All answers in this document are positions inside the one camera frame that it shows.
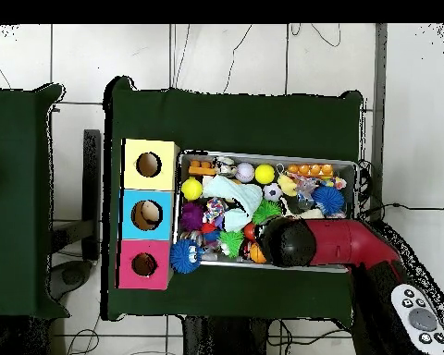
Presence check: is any mint green cloth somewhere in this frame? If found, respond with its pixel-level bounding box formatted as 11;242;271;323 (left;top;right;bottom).
202;174;264;232

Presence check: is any yellow plush duck toy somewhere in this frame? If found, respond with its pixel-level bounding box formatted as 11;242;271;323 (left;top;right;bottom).
277;174;300;198

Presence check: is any blue spiky monster toy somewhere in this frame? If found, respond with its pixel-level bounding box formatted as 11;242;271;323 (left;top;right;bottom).
168;238;204;275

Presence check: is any clear mesh bin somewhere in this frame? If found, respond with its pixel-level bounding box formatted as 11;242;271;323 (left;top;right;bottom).
172;149;359;274

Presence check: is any wooden box with three holes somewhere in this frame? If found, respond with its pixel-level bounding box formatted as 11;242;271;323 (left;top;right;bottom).
116;138;180;290

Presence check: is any white baseball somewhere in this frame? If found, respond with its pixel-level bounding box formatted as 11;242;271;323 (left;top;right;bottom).
235;162;255;184

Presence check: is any purple spiky monster toy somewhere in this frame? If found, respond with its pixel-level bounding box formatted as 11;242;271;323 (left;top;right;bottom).
179;202;206;232

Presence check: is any plain yellow ball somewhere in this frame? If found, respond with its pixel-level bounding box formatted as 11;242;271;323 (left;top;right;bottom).
253;163;276;185

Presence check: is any black and white soccer ball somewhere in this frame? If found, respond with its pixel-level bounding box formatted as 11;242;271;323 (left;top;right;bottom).
262;182;284;202

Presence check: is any orange basketball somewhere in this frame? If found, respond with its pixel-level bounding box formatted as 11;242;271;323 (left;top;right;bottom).
249;241;268;264

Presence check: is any dark green tablecloth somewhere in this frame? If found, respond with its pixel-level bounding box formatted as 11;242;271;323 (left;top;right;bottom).
101;75;365;328

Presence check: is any orange four-stud building block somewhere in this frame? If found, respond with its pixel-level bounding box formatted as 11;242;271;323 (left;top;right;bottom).
287;163;335;178

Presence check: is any blue spiky ball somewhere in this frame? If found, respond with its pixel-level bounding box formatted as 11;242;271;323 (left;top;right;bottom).
312;185;346;216

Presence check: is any black stand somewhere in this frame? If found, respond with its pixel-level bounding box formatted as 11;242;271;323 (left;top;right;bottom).
51;129;102;260

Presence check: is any grey stand foot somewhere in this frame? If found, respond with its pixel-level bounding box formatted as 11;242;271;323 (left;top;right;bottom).
49;260;93;300

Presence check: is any side table with green cloth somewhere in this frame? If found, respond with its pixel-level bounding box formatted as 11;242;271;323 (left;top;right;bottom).
0;83;70;320

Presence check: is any yellow tennis ball with handle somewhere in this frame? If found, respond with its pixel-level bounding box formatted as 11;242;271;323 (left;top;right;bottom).
180;176;204;202

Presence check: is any grey floor rail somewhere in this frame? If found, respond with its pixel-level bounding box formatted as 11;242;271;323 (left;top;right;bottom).
369;23;389;223

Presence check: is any black power cable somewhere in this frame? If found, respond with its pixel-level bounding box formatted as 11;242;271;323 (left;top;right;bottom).
358;201;444;223

